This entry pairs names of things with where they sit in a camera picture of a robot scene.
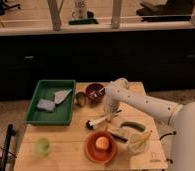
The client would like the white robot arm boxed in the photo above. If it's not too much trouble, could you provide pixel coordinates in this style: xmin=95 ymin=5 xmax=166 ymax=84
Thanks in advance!
xmin=104 ymin=78 xmax=195 ymax=171

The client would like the small metal cup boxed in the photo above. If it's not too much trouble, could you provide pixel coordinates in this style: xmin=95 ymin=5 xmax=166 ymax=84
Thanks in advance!
xmin=75 ymin=92 xmax=87 ymax=107

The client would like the clear cup with corn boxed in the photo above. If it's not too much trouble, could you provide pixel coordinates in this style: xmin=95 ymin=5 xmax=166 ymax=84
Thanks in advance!
xmin=127 ymin=134 xmax=147 ymax=154

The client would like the green plastic cup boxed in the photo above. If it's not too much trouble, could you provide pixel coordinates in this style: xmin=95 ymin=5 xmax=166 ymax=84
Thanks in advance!
xmin=34 ymin=138 xmax=51 ymax=156

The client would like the spoon in bowl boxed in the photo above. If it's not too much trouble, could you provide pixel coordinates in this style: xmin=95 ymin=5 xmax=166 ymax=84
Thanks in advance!
xmin=90 ymin=87 xmax=105 ymax=97

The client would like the dark red bowl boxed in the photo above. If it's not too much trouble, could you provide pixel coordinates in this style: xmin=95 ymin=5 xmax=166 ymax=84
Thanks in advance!
xmin=85 ymin=83 xmax=105 ymax=103

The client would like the brown rectangular block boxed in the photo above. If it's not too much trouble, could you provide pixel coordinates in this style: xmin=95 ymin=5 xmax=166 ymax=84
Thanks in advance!
xmin=106 ymin=127 xmax=129 ymax=143

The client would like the green cucumber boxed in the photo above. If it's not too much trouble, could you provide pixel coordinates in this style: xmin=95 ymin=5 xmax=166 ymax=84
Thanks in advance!
xmin=120 ymin=121 xmax=146 ymax=132

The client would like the orange fruit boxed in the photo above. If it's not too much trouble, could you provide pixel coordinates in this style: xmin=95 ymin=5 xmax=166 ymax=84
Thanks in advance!
xmin=95 ymin=137 xmax=109 ymax=150

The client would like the orange plate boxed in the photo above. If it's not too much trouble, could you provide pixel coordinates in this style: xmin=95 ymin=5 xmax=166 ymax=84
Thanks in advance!
xmin=85 ymin=131 xmax=118 ymax=164

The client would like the grey triangular cloth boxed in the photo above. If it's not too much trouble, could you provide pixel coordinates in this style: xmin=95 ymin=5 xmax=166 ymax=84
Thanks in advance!
xmin=54 ymin=89 xmax=72 ymax=104

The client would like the green plastic tray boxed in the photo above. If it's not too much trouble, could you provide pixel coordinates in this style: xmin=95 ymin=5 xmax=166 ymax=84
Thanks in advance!
xmin=25 ymin=80 xmax=76 ymax=126

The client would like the grey sponge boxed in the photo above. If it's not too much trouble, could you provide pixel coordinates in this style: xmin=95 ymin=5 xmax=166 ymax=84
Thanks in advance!
xmin=37 ymin=99 xmax=55 ymax=112

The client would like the green book on shelf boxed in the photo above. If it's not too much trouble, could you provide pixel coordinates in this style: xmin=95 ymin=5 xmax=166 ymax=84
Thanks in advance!
xmin=68 ymin=18 xmax=99 ymax=25

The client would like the white mug on shelf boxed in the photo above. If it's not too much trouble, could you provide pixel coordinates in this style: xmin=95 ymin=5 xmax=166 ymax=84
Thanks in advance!
xmin=73 ymin=0 xmax=87 ymax=19

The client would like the black stand pole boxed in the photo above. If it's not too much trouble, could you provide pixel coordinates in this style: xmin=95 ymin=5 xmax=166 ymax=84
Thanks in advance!
xmin=0 ymin=124 xmax=16 ymax=171

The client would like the black cable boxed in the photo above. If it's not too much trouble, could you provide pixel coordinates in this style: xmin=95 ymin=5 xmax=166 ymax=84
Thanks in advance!
xmin=159 ymin=130 xmax=177 ymax=141

